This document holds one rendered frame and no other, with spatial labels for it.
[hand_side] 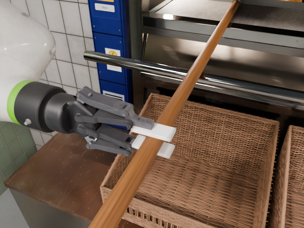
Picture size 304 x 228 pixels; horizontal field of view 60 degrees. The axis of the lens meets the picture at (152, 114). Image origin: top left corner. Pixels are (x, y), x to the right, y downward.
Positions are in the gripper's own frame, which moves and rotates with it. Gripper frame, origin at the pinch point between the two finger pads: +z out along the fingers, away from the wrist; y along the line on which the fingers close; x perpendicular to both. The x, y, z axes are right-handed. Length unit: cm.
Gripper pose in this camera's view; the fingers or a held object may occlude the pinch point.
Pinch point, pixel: (153, 138)
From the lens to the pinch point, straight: 45.0
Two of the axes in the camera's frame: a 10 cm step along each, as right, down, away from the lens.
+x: -3.8, 5.5, -7.4
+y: -0.1, 8.0, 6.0
